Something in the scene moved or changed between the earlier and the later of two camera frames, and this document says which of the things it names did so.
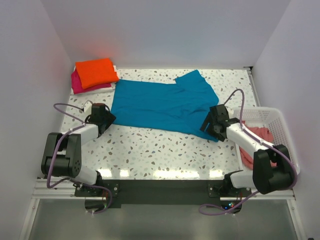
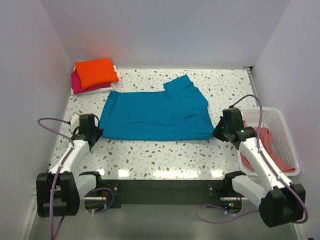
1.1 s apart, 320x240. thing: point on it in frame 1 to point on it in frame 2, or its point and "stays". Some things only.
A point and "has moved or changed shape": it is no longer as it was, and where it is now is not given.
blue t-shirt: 184,106 has moved or changed shape
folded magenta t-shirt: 77,87 stays
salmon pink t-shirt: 264,134 stays
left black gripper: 110,118 to 99,133
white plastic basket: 274,120 stays
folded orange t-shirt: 95,72 stays
